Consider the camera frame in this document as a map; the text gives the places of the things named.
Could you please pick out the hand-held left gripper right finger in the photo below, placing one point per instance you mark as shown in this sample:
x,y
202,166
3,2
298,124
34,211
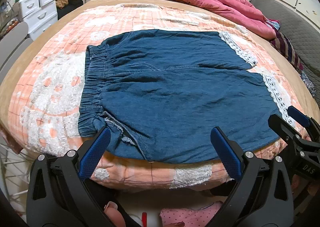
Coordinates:
x,y
226,153

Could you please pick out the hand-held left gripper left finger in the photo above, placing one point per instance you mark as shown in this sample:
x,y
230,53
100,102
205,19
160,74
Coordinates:
x,y
96,153

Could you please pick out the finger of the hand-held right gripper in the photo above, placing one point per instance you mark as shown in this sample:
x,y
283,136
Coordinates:
x,y
280,124
297,116

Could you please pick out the blue denim lace-trimmed pants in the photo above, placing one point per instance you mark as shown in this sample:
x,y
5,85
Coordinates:
x,y
175,97

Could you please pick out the grey speckled cloth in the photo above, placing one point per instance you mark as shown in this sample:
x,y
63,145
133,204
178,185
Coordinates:
x,y
307,79

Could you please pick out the dark striped cloth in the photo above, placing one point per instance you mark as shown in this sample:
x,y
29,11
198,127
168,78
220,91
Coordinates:
x,y
287,47

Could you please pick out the pink dotted cloth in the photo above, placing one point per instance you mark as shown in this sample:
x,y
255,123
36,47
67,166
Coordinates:
x,y
190,215

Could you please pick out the peach plaid bear blanket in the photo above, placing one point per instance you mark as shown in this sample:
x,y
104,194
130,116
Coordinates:
x,y
50,84

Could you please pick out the grey quilted cover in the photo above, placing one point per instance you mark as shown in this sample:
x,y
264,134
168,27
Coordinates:
x,y
295,22

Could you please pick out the turquoise patterned cloth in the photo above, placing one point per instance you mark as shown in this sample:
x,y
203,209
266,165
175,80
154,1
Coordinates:
x,y
273,23

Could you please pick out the tan bed sheet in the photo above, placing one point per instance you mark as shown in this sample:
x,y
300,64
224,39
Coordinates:
x,y
30,52

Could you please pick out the grey chair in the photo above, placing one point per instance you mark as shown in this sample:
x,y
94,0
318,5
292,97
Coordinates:
x,y
12,39

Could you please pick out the white drawer cabinet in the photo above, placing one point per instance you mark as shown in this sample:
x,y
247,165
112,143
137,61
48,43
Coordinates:
x,y
40,14

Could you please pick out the brown plush toy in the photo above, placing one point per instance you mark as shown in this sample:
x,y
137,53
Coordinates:
x,y
62,2

